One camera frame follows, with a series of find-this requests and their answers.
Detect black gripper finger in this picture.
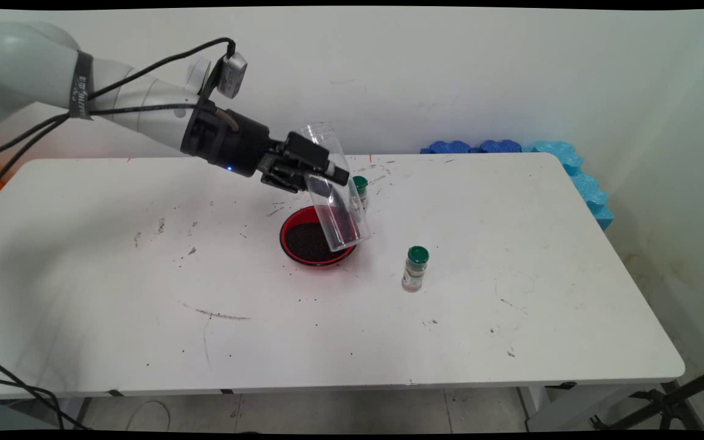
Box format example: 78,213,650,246
259,154,311,194
284,131,351,187

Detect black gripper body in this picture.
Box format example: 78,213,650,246
181,101,286,179

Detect clear plastic jar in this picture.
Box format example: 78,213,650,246
300,122,372,252

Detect red bowl with black rim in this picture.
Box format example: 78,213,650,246
279,206,361,268

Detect black seeds in bowl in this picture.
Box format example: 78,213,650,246
285,222,337,262

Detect light blue foam piece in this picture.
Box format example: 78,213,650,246
523,141,615,232

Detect white table leg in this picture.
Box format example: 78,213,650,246
53,397,91,428
518,380,689,432

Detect black tripod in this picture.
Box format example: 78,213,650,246
590,362,704,431

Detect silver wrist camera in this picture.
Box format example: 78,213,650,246
216,52,249,100

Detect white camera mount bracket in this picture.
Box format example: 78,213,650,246
186,57,213,95

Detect black camera cable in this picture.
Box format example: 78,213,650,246
0,38,237,164

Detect black velcro strap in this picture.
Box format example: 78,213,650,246
68,50,95,121

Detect white cable loop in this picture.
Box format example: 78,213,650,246
126,400,171,431

